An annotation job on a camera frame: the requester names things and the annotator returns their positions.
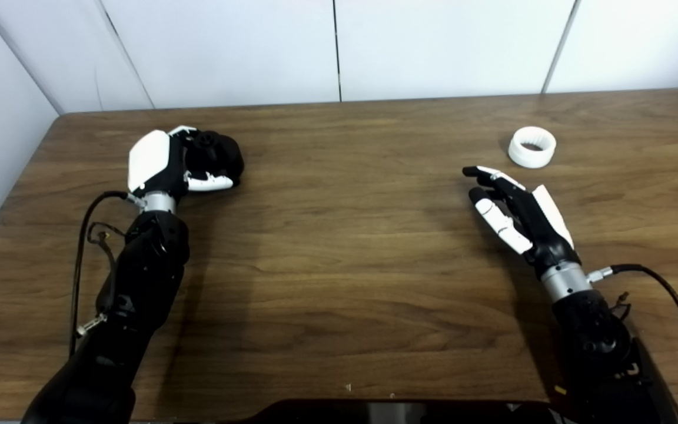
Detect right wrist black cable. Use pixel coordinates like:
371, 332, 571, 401
587, 264, 678, 424

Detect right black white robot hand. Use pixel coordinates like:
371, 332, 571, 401
463, 166, 581, 277

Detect right arm thin wires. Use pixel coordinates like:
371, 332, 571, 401
610, 291, 634, 322

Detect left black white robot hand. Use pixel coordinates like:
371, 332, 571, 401
127, 125, 237, 199

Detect white toothed ring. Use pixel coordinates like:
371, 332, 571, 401
508, 127, 557, 169

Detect left arm thin wires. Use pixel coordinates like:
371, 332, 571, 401
87, 222, 129, 279

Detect arm thin wires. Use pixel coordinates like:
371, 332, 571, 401
87, 222, 129, 279
610, 291, 634, 322

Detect round black part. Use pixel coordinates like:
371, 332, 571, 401
185, 131, 245, 188

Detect black robot torso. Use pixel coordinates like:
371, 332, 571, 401
245, 399, 557, 424

